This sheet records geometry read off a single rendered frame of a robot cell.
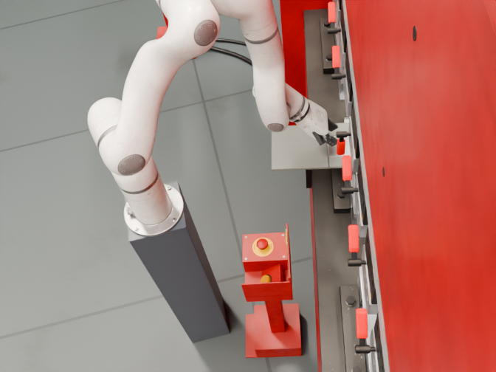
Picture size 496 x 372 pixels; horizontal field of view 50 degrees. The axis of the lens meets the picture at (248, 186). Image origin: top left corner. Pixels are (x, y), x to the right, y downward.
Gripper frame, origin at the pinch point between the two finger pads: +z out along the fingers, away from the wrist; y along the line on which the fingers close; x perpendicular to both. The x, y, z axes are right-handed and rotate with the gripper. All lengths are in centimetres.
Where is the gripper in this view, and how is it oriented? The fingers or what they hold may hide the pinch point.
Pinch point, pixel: (331, 133)
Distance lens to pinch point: 171.7
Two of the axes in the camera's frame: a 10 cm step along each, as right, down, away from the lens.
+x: -6.9, 3.9, 6.1
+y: 0.2, -8.3, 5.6
